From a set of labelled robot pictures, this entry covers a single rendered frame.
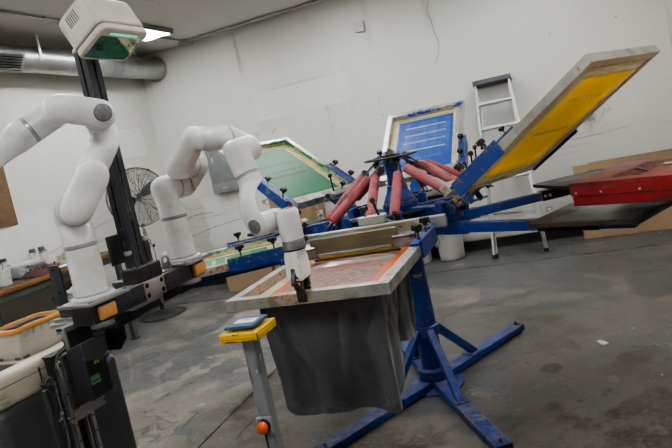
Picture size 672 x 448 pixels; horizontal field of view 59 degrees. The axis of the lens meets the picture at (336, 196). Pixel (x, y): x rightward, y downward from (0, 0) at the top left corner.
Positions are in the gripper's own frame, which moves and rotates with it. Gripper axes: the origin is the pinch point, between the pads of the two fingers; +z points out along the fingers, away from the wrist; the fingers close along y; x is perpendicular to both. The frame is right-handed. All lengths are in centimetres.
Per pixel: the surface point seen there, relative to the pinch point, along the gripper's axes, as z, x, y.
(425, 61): -111, -27, -471
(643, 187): -9, 109, -54
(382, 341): 20.8, 20.2, -7.6
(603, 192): -8, 97, -61
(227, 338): 3.8, -15.4, 25.6
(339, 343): 20.6, 4.7, -8.6
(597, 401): 98, 82, -115
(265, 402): 26.2, -10.4, 21.1
